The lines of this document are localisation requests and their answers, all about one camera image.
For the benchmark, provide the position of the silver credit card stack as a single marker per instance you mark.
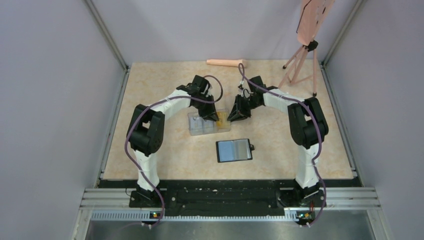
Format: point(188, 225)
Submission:
point(200, 126)

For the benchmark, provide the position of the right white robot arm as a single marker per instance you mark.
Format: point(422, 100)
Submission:
point(307, 124)

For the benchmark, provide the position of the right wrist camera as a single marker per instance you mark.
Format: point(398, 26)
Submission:
point(244, 91)

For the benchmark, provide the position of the black card holder wallet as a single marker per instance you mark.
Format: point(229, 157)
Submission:
point(236, 150)

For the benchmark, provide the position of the pink microphone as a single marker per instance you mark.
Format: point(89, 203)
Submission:
point(227, 62)

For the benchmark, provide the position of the pink tripod stand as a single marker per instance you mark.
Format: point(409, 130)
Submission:
point(295, 64)

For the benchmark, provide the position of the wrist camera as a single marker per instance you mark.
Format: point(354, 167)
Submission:
point(244, 91)
point(207, 89)

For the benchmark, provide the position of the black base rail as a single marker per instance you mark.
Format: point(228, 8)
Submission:
point(219, 198)

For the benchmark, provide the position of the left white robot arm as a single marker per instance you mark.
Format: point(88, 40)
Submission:
point(145, 134)

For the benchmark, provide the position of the clear plastic card box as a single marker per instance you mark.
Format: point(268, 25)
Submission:
point(196, 114)

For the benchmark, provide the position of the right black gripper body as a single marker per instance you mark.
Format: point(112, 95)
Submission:
point(246, 105)

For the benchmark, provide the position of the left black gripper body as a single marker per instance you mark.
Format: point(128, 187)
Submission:
point(204, 108)

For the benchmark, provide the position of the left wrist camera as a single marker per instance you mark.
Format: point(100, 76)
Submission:
point(207, 89)

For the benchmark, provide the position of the gold credit card stack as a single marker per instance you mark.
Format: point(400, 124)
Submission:
point(222, 123)

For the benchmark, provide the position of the pink board on tripod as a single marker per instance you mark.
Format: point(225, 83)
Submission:
point(312, 15)

